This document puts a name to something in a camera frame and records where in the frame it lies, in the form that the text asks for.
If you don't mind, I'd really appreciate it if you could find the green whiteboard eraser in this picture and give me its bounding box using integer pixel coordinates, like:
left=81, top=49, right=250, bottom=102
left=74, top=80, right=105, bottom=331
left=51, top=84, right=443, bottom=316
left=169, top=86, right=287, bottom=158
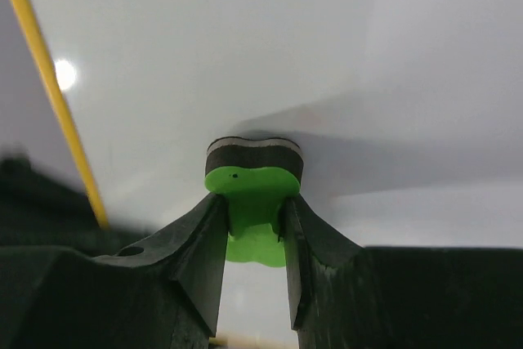
left=204, top=136, right=304, bottom=268

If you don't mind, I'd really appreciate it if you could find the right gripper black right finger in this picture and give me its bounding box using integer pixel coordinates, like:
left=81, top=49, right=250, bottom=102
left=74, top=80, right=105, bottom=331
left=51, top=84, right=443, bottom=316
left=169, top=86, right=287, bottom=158
left=284, top=196, right=522, bottom=348

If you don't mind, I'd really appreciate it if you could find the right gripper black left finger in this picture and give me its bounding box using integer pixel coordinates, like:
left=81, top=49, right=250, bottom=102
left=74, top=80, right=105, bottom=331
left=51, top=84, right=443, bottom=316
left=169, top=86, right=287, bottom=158
left=1, top=194, right=227, bottom=348

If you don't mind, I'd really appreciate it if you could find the yellow framed whiteboard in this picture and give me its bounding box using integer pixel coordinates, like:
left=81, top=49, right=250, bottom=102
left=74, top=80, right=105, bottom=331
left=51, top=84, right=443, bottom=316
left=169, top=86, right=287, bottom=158
left=5, top=0, right=522, bottom=348

